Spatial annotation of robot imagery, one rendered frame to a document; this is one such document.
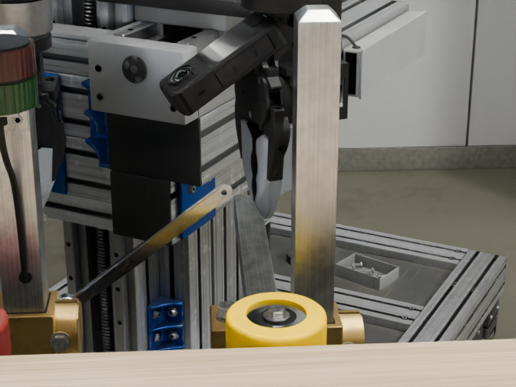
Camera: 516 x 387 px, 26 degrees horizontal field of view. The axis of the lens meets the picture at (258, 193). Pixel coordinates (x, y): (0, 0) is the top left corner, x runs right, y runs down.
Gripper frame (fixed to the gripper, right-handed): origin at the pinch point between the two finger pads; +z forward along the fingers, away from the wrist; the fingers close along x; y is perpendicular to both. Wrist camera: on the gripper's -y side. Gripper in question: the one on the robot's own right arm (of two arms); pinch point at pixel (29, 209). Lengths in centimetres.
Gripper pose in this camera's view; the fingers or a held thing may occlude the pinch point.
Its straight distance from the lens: 131.6
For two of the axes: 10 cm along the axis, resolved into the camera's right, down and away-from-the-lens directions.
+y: -0.7, -3.8, 9.2
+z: 0.0, 9.3, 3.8
